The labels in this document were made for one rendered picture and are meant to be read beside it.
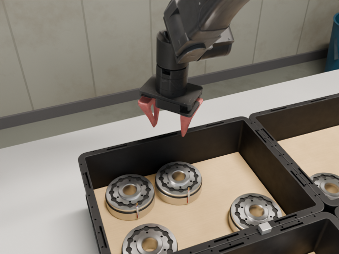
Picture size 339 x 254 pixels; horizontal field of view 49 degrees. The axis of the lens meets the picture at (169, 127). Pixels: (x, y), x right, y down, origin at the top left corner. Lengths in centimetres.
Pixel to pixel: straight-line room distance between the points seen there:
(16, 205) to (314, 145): 78
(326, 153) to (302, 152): 6
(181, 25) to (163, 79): 13
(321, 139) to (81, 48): 164
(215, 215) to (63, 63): 173
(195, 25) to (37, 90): 198
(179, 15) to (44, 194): 67
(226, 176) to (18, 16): 162
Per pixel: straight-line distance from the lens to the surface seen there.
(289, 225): 69
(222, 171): 89
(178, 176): 84
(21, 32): 225
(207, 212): 80
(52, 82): 241
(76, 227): 97
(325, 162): 98
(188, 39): 53
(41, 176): 111
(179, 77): 64
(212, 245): 64
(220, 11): 49
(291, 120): 98
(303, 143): 101
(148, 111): 70
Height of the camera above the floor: 146
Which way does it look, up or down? 39 degrees down
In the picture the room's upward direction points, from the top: straight up
